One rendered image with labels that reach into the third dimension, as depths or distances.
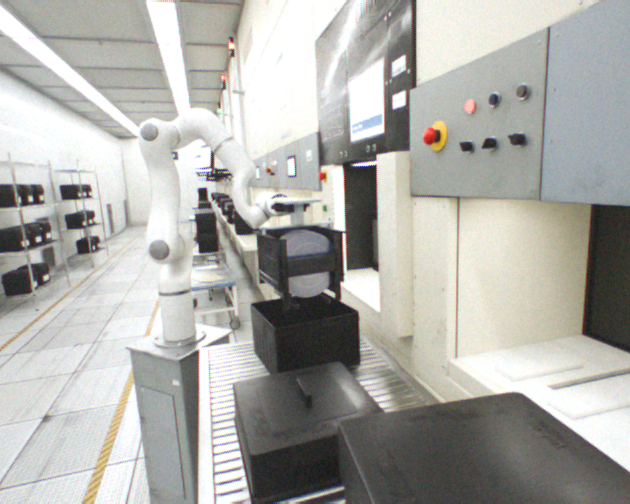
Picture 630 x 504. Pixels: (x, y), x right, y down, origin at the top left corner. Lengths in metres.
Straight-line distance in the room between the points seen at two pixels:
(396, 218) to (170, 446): 1.17
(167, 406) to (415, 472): 1.22
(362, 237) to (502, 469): 1.62
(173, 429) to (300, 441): 0.90
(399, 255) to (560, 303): 0.45
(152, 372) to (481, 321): 1.13
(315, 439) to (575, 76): 0.74
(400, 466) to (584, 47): 0.63
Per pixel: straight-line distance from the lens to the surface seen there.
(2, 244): 5.70
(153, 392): 1.66
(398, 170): 1.13
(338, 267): 1.21
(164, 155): 1.47
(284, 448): 0.82
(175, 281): 1.54
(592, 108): 0.73
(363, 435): 0.57
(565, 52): 0.78
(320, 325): 1.19
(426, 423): 0.60
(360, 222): 2.03
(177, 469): 1.75
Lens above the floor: 1.34
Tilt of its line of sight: 10 degrees down
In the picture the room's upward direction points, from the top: 3 degrees counter-clockwise
